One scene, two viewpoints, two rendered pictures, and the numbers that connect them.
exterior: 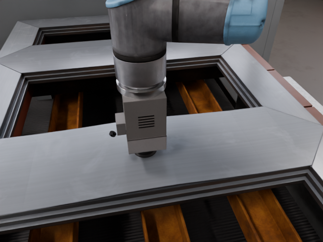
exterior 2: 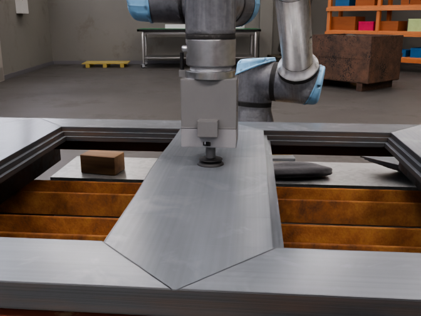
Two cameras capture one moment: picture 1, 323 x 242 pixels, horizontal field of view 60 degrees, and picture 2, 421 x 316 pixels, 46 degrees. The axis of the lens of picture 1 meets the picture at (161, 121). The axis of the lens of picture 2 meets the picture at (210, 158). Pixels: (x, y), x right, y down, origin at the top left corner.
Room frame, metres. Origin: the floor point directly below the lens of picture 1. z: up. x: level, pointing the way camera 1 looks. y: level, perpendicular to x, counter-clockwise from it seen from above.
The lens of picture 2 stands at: (0.16, 0.76, 1.07)
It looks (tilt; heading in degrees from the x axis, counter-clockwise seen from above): 16 degrees down; 286
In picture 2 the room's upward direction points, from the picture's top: straight up
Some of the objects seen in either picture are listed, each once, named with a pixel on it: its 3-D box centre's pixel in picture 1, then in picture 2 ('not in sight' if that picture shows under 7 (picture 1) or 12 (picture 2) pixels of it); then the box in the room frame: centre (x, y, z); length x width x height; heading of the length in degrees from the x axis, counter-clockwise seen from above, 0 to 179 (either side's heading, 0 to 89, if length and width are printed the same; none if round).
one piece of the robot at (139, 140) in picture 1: (135, 108); (208, 107); (0.37, 0.04, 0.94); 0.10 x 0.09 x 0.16; 100
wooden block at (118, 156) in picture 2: not in sight; (103, 162); (0.78, -0.37, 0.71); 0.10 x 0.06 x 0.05; 0
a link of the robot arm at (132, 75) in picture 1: (140, 64); (208, 54); (0.37, 0.03, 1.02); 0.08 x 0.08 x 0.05
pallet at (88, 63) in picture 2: not in sight; (106, 64); (5.70, -9.76, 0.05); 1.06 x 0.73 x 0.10; 18
